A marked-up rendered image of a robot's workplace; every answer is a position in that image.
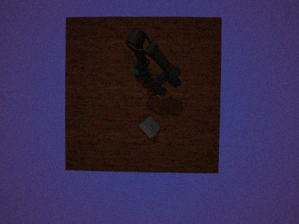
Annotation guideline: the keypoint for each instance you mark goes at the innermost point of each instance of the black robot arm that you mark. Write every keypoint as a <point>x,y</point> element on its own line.
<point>170,72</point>

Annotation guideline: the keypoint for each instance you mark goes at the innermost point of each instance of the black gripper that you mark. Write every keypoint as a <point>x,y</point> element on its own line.
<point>147,77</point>

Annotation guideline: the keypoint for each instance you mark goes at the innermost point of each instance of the dark grey sloped panel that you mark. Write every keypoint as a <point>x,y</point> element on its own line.
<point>149,126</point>

